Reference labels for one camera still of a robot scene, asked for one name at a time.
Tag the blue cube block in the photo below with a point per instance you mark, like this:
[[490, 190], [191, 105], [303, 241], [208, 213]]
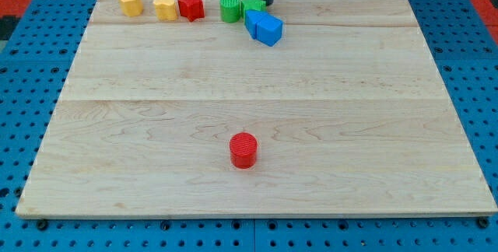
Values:
[[269, 30]]

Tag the red cylinder block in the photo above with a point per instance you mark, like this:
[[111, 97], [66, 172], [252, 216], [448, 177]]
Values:
[[243, 150]]

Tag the blue crescent block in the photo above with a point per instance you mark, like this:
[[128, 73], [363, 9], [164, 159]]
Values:
[[251, 19]]

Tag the wooden board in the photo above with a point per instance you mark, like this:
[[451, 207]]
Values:
[[350, 112]]

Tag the green star block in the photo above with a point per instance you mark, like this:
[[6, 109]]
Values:
[[257, 5]]

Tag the green cylinder block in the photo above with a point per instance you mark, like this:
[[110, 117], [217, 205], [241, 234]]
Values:
[[229, 10]]

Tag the red star block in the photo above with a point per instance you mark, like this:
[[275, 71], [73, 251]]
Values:
[[191, 9]]

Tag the yellow heart block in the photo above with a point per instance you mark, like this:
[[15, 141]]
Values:
[[165, 9]]

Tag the yellow hexagon block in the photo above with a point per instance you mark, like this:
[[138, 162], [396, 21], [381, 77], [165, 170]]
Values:
[[131, 8]]

